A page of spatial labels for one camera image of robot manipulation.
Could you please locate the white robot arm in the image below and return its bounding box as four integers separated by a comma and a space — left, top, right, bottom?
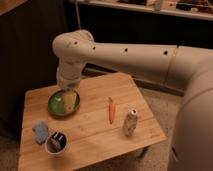
52, 30, 213, 171

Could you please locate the green round plate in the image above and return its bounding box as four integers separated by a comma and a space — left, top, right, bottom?
48, 90, 80, 117

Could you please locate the orange carrot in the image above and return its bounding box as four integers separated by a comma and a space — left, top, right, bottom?
108, 97, 116, 124

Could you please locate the wooden low table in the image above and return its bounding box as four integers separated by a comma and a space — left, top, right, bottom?
18, 73, 166, 171

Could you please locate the blue sponge cloth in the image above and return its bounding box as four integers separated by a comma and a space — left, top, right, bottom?
32, 122, 49, 145

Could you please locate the white cup with contents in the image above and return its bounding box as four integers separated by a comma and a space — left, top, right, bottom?
45, 132, 69, 157

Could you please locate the small patterned bottle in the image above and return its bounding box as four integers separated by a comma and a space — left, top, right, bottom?
123, 109, 138, 137

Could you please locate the metal vertical pole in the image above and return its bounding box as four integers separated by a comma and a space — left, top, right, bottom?
74, 0, 82, 30

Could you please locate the cluttered upper shelf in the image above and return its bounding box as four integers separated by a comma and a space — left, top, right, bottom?
68, 0, 213, 22

